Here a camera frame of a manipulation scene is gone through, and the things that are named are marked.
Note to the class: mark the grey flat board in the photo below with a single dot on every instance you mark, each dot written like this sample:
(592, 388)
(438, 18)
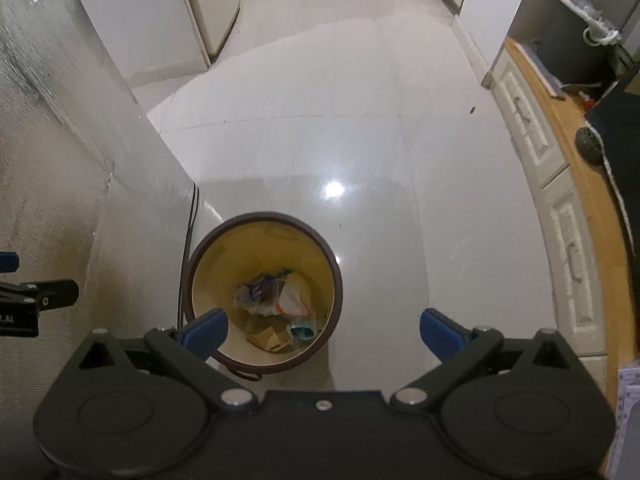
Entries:
(545, 72)

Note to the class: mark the patterned white paper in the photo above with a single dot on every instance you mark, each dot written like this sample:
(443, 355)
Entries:
(627, 420)

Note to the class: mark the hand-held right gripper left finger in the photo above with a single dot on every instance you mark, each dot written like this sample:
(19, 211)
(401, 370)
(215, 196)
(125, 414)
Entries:
(205, 332)

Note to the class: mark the brown yellow round bin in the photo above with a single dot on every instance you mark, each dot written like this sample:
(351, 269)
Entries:
(215, 260)

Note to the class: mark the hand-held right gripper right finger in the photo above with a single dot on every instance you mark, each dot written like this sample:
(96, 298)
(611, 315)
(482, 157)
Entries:
(442, 332)

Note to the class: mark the white orange wrapper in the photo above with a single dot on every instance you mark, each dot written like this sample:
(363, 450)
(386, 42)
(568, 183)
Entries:
(292, 295)

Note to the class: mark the cream white refrigerator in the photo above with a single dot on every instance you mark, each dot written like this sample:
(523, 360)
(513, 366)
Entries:
(140, 20)

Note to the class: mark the black box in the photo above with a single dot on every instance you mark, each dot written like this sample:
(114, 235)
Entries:
(625, 160)

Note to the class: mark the silver foil-covered appliance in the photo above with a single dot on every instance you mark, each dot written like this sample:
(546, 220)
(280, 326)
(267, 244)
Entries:
(60, 135)

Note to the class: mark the clear teal-printed plastic wrapper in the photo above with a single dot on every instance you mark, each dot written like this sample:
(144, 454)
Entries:
(302, 331)

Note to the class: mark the wooden countertop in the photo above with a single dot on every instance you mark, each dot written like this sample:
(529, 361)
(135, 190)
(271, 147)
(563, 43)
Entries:
(595, 210)

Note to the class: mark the dark round object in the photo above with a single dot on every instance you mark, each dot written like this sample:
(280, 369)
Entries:
(589, 144)

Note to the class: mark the purple white wrapper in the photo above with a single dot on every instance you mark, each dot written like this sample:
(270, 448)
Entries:
(257, 290)

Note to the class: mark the brown paper piece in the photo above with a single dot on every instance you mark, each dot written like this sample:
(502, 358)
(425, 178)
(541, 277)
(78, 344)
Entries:
(270, 337)

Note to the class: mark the white kitchen cabinet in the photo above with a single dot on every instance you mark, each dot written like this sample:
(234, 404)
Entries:
(550, 185)

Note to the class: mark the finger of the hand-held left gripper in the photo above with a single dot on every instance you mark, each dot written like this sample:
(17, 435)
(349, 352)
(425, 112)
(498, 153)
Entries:
(57, 294)
(7, 263)

